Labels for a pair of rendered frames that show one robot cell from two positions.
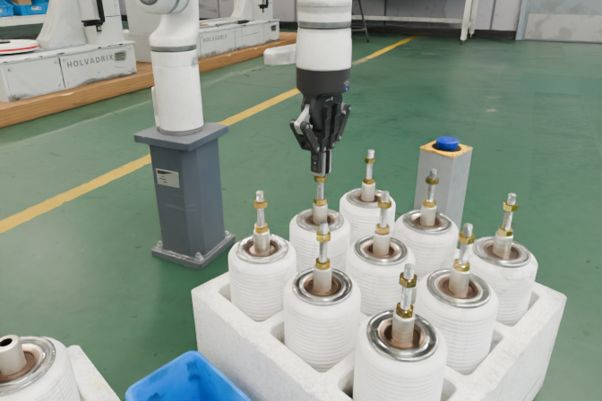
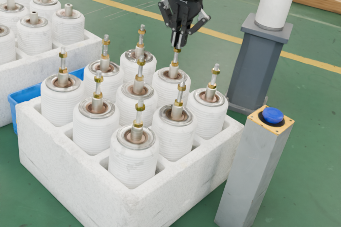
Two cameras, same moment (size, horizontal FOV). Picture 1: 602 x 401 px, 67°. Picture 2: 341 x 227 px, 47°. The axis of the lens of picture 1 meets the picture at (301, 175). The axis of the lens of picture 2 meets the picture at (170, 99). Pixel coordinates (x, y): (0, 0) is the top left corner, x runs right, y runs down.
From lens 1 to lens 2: 1.01 m
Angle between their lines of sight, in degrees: 70
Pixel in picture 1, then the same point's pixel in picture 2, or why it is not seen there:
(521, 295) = (111, 157)
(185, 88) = not seen: outside the picture
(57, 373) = (64, 21)
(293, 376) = not seen: hidden behind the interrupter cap
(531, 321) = (102, 173)
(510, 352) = (76, 153)
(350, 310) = (88, 76)
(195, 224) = (234, 80)
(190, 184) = (241, 54)
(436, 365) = (43, 90)
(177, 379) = not seen: hidden behind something
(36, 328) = (162, 63)
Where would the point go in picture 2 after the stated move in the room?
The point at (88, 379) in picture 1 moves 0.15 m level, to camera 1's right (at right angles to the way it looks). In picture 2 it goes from (82, 42) to (76, 66)
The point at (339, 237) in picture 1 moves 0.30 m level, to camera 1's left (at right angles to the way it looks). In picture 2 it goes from (157, 82) to (152, 31)
